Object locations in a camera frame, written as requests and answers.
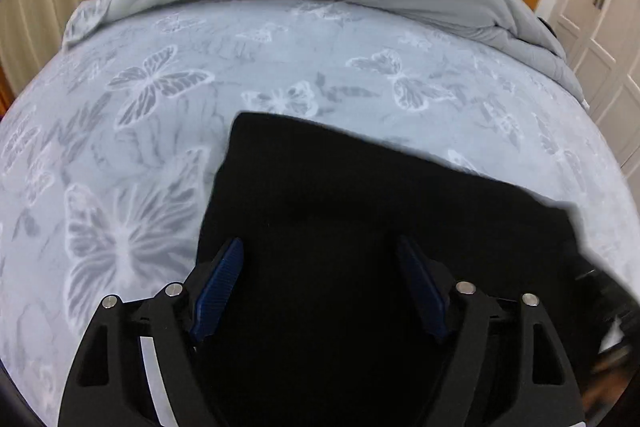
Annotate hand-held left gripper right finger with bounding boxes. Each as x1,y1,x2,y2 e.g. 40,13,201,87
397,234,586,427

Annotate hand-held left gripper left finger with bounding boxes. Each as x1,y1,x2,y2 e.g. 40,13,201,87
57,237,246,427

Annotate black pants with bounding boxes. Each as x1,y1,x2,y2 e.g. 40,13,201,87
192,111,608,427

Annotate butterfly print bed sheet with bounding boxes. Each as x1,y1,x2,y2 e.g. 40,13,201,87
0,0,632,427

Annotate white wardrobe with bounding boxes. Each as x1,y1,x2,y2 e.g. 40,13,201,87
535,0,640,172

